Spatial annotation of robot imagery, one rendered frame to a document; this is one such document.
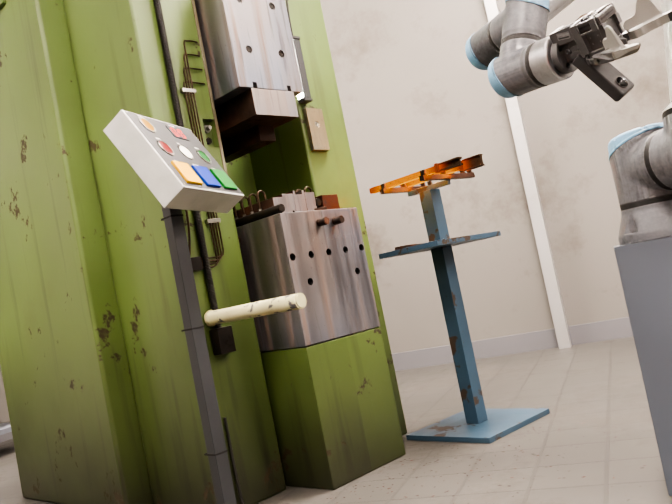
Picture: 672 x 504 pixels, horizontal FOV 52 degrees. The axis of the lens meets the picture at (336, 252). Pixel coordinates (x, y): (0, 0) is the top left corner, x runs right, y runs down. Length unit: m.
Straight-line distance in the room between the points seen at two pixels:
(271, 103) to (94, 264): 0.85
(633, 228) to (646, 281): 0.14
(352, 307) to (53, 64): 1.39
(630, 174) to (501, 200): 2.86
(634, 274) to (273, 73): 1.41
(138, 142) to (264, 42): 0.85
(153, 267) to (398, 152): 2.78
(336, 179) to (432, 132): 2.06
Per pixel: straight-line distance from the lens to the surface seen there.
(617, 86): 1.40
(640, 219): 1.83
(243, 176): 2.93
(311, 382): 2.28
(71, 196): 2.63
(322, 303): 2.34
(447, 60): 4.86
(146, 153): 1.86
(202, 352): 1.97
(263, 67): 2.52
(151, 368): 2.49
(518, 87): 1.49
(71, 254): 2.66
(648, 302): 1.80
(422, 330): 4.80
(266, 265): 2.35
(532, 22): 1.53
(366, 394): 2.45
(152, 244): 2.37
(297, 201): 2.43
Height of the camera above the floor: 0.63
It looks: 3 degrees up
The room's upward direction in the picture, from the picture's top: 11 degrees counter-clockwise
